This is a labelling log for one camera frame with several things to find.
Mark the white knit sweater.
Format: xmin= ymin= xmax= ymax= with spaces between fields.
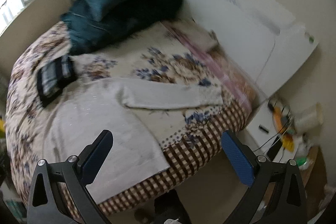
xmin=42 ymin=77 xmax=223 ymax=203

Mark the white nightstand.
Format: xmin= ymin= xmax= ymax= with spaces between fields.
xmin=241 ymin=98 xmax=300 ymax=163

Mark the folded dark striped garment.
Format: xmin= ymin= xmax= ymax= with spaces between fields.
xmin=37 ymin=55 xmax=77 ymax=108

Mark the floral bed sheet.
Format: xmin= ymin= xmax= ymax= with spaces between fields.
xmin=6 ymin=20 xmax=256 ymax=215

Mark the dark teal blanket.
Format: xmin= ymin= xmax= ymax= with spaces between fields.
xmin=61 ymin=0 xmax=183 ymax=56

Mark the white headboard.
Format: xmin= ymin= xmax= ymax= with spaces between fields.
xmin=181 ymin=0 xmax=318 ymax=98

